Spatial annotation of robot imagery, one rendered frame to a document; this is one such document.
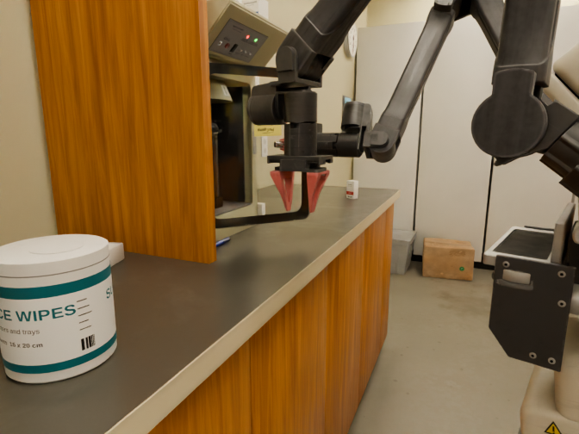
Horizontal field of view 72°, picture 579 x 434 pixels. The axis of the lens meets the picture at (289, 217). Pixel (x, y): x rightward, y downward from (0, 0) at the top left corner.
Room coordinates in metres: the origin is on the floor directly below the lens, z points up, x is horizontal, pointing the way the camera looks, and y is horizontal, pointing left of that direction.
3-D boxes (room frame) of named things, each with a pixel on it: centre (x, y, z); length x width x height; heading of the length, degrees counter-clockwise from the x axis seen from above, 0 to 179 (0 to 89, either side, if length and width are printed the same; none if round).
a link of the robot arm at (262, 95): (0.73, 0.01, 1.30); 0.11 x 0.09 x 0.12; 53
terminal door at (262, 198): (1.04, 0.08, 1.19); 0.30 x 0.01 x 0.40; 117
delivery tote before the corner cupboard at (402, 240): (3.63, -0.85, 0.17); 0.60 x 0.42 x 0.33; 65
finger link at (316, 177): (0.70, -0.03, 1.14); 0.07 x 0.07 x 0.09; 67
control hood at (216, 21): (1.09, 0.11, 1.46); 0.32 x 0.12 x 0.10; 157
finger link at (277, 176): (0.71, -0.01, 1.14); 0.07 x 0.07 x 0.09; 67
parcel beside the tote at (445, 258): (3.42, -1.40, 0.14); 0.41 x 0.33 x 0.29; 73
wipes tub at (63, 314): (0.48, 0.30, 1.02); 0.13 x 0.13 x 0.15
